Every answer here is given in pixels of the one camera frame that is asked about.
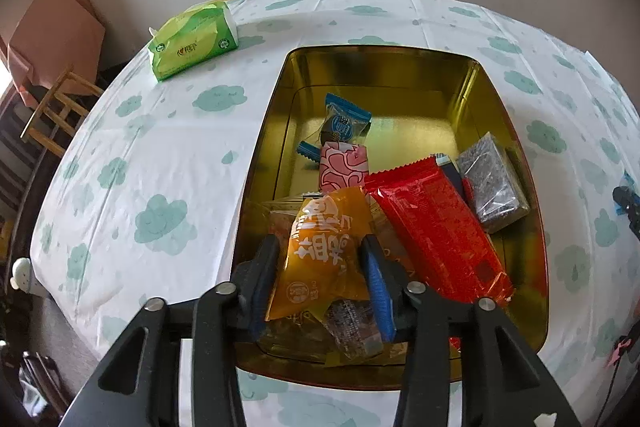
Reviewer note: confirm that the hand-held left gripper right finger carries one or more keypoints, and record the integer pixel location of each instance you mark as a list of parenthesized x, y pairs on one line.
[(377, 292)]

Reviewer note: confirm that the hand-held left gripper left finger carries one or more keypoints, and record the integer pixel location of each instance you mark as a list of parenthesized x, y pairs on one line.
[(260, 297)]

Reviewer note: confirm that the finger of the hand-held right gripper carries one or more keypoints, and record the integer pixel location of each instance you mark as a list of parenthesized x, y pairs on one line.
[(629, 203)]

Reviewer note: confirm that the blue dark candy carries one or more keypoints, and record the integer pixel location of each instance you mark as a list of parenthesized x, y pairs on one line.
[(350, 327)]

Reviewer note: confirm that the orange snack packet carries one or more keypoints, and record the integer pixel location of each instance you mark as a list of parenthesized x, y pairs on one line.
[(320, 247)]

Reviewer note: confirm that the red snack packet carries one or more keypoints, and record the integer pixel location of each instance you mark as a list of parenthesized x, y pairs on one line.
[(430, 227)]

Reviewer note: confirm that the pink patterned snack packet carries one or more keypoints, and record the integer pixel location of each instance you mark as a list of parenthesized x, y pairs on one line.
[(345, 167)]

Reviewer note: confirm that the navy and white snack packet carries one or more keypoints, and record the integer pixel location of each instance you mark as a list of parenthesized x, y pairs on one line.
[(452, 177)]

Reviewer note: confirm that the grey sesame bar packet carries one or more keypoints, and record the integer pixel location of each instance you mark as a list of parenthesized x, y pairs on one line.
[(492, 187)]

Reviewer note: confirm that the blue round candy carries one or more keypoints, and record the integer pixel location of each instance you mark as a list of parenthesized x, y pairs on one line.
[(342, 124)]

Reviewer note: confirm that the brown tin box gold interior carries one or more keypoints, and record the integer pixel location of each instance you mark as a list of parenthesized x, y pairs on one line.
[(400, 107)]

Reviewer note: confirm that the pink clip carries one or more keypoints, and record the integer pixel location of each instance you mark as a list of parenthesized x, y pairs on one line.
[(622, 349)]

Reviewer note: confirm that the white round object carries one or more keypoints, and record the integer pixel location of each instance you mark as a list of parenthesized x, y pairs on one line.
[(22, 276)]

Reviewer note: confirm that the dark furniture piece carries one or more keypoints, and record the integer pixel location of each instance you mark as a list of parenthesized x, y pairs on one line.
[(35, 382)]

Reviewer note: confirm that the green tissue pack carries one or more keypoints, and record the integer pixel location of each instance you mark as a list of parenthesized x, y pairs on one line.
[(192, 39)]

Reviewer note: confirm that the light wooden chair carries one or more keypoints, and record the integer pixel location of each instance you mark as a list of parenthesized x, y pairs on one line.
[(60, 107)]

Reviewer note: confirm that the cardboard box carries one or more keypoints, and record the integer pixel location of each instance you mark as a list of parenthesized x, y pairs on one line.
[(55, 32)]

